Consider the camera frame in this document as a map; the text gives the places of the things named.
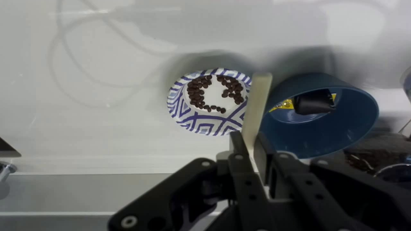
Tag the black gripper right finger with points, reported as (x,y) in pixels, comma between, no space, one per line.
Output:
(334,201)

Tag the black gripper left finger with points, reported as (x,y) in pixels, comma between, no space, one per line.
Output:
(192,197)

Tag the coffee beans pile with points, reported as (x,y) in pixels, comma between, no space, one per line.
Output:
(196,94)

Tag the glass jar of coffee beans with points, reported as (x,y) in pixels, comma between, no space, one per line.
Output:
(376,158)

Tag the dark blue bowl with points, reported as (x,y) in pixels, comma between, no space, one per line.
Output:
(341,133)

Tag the blue patterned paper plate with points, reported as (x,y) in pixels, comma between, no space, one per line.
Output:
(200,122)

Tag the black cylinder piece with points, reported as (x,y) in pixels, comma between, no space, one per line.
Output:
(314,103)

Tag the yellow packet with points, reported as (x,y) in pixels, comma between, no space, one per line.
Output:
(282,106)

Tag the small chrome faucet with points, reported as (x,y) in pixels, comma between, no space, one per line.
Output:
(6,168)

